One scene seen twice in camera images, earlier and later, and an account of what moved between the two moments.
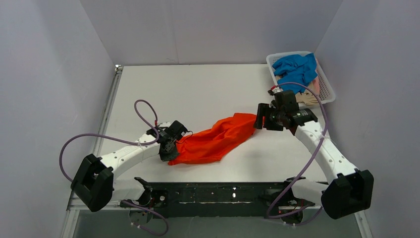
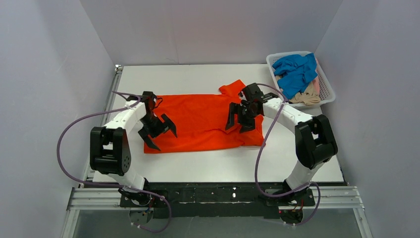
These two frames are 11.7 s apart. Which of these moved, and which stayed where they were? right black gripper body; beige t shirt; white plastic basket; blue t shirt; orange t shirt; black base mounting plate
Moved: orange t shirt; right black gripper body
Stayed: white plastic basket; beige t shirt; blue t shirt; black base mounting plate
